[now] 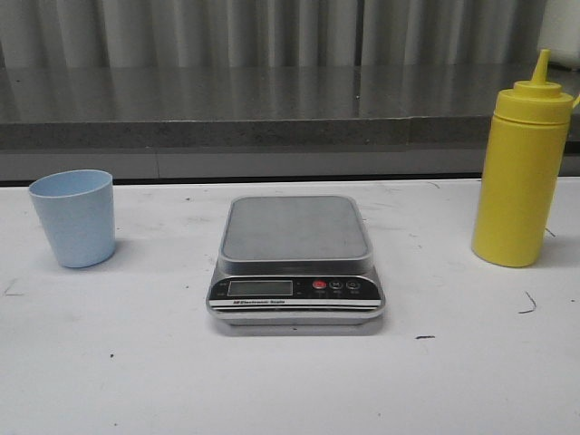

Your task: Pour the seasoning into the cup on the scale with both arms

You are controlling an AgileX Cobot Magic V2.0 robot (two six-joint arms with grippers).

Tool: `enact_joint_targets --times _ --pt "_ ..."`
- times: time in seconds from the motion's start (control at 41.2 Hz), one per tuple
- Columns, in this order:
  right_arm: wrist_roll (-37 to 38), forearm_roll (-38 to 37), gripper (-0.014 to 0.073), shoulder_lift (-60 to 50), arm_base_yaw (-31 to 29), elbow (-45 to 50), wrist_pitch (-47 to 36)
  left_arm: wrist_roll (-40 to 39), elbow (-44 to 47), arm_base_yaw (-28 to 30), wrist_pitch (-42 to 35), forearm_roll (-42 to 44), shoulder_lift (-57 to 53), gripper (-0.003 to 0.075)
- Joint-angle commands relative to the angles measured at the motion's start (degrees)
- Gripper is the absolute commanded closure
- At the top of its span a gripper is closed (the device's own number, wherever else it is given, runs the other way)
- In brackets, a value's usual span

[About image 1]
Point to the light blue plastic cup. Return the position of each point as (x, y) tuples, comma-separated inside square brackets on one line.
[(76, 209)]

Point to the yellow squeeze bottle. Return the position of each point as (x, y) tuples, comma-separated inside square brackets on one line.
[(526, 143)]

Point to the silver digital kitchen scale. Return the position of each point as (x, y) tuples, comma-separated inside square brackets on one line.
[(295, 261)]

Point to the grey steel counter shelf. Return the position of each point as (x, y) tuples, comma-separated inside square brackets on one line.
[(153, 125)]

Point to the white container in background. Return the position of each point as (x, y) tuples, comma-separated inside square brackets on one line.
[(559, 32)]

